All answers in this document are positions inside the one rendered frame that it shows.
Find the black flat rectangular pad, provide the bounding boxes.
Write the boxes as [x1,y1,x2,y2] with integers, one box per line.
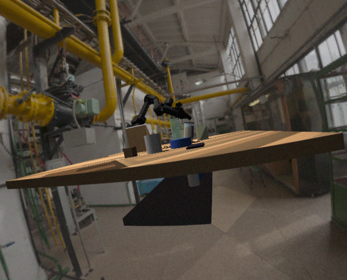
[186,142,204,149]

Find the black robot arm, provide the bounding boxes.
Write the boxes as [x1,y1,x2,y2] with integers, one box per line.
[130,94,183,127]

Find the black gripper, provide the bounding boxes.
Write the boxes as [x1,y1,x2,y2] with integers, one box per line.
[169,107,191,119]

